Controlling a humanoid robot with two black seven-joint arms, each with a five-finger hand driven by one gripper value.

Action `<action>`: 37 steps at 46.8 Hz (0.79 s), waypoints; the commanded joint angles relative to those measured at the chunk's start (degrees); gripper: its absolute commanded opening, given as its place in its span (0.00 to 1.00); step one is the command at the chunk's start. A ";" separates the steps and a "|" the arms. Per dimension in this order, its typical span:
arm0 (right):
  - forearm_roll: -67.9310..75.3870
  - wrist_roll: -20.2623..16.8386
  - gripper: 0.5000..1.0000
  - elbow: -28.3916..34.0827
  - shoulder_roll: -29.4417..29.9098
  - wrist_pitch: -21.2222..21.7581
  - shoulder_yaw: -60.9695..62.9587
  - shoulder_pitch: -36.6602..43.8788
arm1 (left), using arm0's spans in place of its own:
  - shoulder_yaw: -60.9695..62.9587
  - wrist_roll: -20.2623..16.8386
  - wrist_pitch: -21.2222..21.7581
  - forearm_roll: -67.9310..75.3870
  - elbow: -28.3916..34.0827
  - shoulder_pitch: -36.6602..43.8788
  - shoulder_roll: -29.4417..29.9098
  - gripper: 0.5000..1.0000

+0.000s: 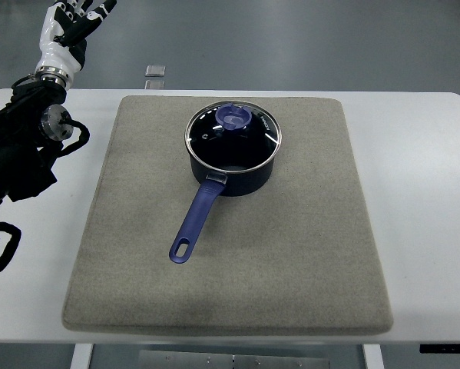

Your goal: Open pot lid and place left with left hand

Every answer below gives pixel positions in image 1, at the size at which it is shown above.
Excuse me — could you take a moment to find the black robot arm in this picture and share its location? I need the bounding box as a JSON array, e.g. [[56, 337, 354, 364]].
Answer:
[[0, 69, 90, 204]]

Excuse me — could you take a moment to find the metal floor plate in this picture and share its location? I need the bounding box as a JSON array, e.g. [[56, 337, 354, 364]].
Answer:
[[145, 65, 166, 77], [144, 79, 165, 90]]

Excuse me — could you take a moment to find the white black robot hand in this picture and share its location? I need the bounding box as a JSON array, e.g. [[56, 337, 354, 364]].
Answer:
[[36, 1, 117, 79]]

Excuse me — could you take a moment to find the beige fabric mat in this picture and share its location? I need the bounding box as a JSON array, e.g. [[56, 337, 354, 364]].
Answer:
[[62, 96, 393, 336]]

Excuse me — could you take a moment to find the metal floor plate near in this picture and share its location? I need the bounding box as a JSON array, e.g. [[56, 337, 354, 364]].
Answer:
[[144, 79, 165, 90]]

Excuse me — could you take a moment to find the black table control panel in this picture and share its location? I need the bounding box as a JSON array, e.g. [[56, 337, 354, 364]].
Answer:
[[419, 344, 460, 354]]

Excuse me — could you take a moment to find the white table leg right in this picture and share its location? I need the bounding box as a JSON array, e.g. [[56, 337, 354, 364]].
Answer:
[[362, 344, 386, 369]]

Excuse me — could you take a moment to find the glass lid with blue knob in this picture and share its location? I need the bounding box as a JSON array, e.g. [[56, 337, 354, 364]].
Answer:
[[184, 101, 282, 172]]

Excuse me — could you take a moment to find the white table leg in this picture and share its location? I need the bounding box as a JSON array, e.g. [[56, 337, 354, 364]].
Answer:
[[70, 344, 94, 369], [362, 344, 386, 369]]

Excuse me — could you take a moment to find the grey metal base plate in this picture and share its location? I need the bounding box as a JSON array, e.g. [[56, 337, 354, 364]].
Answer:
[[138, 350, 330, 369]]

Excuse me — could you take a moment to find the dark blue saucepan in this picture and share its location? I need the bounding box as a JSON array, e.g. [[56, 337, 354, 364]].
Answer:
[[169, 100, 283, 264]]

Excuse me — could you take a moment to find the white table leg left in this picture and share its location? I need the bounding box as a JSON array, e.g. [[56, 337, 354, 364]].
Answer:
[[70, 344, 94, 369]]

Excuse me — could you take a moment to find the metal floor plate far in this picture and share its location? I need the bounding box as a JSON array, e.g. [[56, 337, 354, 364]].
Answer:
[[145, 65, 166, 77]]

